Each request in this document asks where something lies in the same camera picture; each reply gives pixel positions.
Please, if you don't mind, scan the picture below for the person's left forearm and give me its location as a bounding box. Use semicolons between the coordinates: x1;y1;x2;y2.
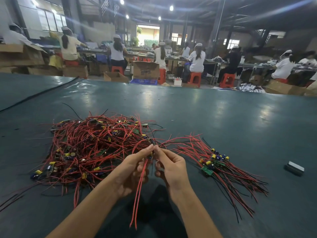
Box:
47;180;122;238

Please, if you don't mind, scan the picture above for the person's right forearm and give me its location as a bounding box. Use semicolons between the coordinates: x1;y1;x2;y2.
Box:
169;188;223;238

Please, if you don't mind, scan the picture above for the person's right hand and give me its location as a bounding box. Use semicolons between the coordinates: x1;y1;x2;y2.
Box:
153;144;191;202

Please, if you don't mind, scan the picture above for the yellow sack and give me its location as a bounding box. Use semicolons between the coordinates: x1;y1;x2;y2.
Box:
49;55;64;69

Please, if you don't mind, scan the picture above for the heap of black white items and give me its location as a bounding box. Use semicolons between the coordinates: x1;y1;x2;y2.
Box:
238;83;266;93

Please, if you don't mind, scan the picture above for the grid window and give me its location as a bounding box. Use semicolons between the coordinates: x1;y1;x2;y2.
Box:
36;6;67;32

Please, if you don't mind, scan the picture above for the small black grey block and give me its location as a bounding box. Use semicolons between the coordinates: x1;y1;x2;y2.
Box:
285;161;305;177

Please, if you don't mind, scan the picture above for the large open cardboard box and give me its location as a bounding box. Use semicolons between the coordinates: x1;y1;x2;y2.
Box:
0;44;46;67

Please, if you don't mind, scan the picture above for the person's left hand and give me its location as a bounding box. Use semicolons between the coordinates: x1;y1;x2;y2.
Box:
106;144;155;199

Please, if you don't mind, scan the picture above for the pile of red-wired boards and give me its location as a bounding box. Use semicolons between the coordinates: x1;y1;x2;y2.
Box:
0;114;169;211

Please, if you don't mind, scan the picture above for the blue plastic crate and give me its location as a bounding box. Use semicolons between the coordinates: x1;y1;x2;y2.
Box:
130;79;159;86

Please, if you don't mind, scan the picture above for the dark green table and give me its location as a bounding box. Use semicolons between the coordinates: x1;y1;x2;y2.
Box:
0;73;317;238

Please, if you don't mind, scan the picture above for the sorted bundle of wired boards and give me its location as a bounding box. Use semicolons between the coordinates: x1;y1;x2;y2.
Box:
163;134;269;221

